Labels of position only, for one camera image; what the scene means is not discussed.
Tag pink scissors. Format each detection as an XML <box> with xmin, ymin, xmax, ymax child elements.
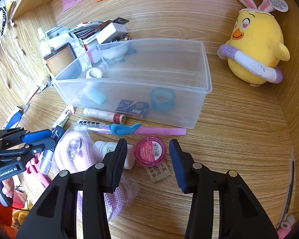
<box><xmin>26</xmin><ymin>154</ymin><xmax>51</xmax><ymax>189</ymax></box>

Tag black capped purple tube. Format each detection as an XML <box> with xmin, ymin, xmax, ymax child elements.
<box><xmin>39</xmin><ymin>125</ymin><xmax>65</xmax><ymax>175</ymax></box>

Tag green white tube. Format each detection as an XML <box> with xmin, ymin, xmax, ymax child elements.
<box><xmin>51</xmin><ymin>114</ymin><xmax>68</xmax><ymax>130</ymax></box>

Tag pink rope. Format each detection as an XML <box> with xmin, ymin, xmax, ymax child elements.
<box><xmin>53</xmin><ymin>130</ymin><xmax>140</xmax><ymax>222</ymax></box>

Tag braided pink cord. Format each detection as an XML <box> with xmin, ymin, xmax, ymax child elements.
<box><xmin>55</xmin><ymin>104</ymin><xmax>76</xmax><ymax>125</ymax></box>

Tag small white bottle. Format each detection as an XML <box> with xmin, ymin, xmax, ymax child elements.
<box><xmin>93</xmin><ymin>140</ymin><xmax>136</xmax><ymax>170</ymax></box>

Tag cream tube with red band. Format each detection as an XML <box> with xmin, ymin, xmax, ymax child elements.
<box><xmin>83</xmin><ymin>109</ymin><xmax>126</xmax><ymax>124</ymax></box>

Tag white tape roll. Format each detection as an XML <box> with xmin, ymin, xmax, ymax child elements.
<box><xmin>86</xmin><ymin>68</ymin><xmax>103</xmax><ymax>79</ymax></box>

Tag dark blue small box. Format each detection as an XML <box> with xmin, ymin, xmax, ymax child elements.
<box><xmin>115</xmin><ymin>100</ymin><xmax>149</xmax><ymax>119</ymax></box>

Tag pink round jar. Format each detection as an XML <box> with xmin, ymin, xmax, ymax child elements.
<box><xmin>134</xmin><ymin>136</ymin><xmax>166</xmax><ymax>167</ymax></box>

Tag blue tape roll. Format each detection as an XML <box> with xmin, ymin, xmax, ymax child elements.
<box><xmin>150</xmin><ymin>87</ymin><xmax>175</xmax><ymax>112</ymax></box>

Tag person's left hand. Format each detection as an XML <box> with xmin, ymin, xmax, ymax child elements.
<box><xmin>2</xmin><ymin>177</ymin><xmax>14</xmax><ymax>198</ymax></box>

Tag eyeglasses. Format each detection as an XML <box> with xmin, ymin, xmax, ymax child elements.
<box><xmin>17</xmin><ymin>80</ymin><xmax>53</xmax><ymax>110</ymax></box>

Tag brown lidded mug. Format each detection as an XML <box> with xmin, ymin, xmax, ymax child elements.
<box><xmin>43</xmin><ymin>43</ymin><xmax>75</xmax><ymax>76</ymax></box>

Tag wooden stamp block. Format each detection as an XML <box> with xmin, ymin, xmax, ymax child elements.
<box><xmin>145</xmin><ymin>160</ymin><xmax>171</xmax><ymax>183</ymax></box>

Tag stack of books and papers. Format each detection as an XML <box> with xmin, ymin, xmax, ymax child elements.
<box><xmin>43</xmin><ymin>17</ymin><xmax>128</xmax><ymax>68</ymax></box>

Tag white bowl of beads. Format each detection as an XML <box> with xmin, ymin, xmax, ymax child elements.
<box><xmin>98</xmin><ymin>41</ymin><xmax>130</xmax><ymax>60</ymax></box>

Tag white rectangular box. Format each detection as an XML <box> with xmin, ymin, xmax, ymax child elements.
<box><xmin>96</xmin><ymin>23</ymin><xmax>128</xmax><ymax>44</ymax></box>

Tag clear plastic storage box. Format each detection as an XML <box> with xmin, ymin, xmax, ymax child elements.
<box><xmin>52</xmin><ymin>38</ymin><xmax>212</xmax><ymax>129</ymax></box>

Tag yellow chick plush toy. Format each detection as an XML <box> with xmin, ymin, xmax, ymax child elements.
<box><xmin>217</xmin><ymin>0</ymin><xmax>290</xmax><ymax>86</ymax></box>

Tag white charging cable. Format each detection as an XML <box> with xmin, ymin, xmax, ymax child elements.
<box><xmin>0</xmin><ymin>0</ymin><xmax>18</xmax><ymax>90</ymax></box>

